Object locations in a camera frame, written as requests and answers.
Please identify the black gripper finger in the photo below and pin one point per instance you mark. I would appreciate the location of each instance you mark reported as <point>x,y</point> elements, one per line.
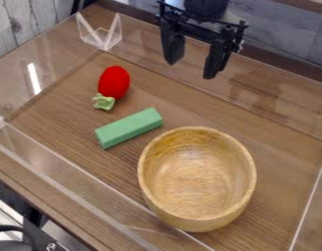
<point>173,41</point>
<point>217,59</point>

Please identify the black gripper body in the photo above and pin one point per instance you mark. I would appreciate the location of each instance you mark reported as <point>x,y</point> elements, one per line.
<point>205,19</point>

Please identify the red plush strawberry fruit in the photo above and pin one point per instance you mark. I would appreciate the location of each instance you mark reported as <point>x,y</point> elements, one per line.
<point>113,87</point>

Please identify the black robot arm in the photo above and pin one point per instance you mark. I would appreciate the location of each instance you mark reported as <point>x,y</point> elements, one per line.
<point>206,20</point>

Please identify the green rectangular block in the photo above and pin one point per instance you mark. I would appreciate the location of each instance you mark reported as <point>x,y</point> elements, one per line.
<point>129,127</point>

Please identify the wooden bowl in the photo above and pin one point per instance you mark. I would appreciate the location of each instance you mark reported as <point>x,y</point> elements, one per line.
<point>197,176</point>

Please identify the clear acrylic corner bracket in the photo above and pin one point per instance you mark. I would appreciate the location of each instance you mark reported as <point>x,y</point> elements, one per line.
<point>100,38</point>

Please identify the clear acrylic tray wall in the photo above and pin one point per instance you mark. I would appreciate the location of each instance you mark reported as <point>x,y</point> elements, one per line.
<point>84,186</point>

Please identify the black clamp mount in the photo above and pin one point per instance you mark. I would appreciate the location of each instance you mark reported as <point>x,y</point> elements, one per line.
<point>27,237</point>

